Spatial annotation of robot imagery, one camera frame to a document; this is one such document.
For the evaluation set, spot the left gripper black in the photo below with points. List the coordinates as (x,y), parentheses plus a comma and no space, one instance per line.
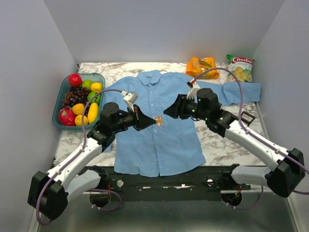
(141,121)

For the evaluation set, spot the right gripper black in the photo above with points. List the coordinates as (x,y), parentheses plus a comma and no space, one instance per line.
(177,108)

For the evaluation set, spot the red orange leaf brooch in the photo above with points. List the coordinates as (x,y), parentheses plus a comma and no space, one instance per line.
(159,120)

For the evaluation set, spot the light blue button shirt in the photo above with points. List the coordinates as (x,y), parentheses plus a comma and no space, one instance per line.
(176,146)

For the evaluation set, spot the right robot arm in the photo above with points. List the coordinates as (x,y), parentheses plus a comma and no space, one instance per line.
(283,169)

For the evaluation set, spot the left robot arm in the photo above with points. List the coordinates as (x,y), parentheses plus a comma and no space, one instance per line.
(51,192)

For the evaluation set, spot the black brooch box yellow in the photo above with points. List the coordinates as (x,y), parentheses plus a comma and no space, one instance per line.
(247,118)

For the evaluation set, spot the orange mango gummy bag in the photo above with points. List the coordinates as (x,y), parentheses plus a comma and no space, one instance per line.
(197,66)

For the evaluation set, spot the green toy lime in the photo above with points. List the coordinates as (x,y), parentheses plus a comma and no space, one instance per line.
(87,84)
(94,98)

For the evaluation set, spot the yellow toy mango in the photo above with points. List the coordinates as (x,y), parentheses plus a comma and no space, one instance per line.
(92,113)

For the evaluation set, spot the orange toy fruit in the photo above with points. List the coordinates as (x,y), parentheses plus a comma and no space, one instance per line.
(79,119)
(96,87)

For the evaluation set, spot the teal plastic fruit basin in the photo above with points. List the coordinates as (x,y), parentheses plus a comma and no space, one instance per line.
(64,88)

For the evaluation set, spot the yellow toy lemon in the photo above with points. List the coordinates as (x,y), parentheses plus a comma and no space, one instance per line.
(78,109)

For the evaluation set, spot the dark toy grape bunch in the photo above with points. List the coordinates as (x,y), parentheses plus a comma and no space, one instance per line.
(74,96)

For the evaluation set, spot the pink toy dragon fruit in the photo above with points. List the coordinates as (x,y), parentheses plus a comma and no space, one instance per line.
(67,117)

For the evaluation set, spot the red toy apple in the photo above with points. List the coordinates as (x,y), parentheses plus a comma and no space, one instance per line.
(75,80)

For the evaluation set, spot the green cassava chips bag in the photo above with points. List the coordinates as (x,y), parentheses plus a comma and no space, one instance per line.
(241,67)

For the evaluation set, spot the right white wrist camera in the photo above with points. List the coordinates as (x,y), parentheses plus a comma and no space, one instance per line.
(193,89)

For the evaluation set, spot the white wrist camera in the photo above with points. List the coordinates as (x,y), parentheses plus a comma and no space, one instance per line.
(193,89)
(129,98)

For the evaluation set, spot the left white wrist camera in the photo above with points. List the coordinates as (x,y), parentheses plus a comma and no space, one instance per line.
(129,98)

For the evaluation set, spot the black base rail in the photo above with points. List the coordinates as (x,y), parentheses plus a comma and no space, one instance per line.
(201,183)

